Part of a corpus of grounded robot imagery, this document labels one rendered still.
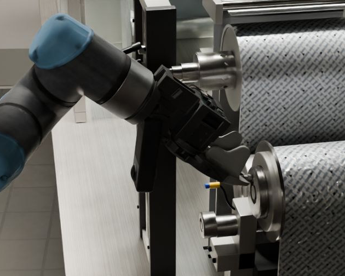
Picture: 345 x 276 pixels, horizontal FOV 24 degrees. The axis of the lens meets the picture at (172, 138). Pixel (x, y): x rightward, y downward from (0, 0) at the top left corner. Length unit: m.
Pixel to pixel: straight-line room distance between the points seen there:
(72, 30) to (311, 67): 0.46
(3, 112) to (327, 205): 0.46
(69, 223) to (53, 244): 1.51
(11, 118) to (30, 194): 2.59
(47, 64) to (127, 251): 0.71
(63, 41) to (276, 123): 0.46
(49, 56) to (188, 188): 0.90
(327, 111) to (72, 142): 0.87
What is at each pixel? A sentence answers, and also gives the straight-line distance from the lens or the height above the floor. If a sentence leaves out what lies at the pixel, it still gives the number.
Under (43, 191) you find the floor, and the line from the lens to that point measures 3.57.
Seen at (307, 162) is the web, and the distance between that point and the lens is 1.13.
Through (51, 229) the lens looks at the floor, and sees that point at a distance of 3.31.
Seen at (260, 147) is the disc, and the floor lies 1.30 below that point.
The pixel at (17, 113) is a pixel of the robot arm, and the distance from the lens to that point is 0.99.
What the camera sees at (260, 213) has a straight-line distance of 1.14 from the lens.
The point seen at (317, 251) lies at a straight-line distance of 1.17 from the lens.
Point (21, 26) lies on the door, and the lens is 4.43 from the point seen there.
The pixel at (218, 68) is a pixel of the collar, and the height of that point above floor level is 1.35.
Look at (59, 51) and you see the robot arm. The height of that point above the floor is 1.50.
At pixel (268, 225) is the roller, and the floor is 1.22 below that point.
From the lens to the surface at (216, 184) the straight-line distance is 1.20.
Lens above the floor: 1.86
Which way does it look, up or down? 28 degrees down
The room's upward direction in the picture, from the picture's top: straight up
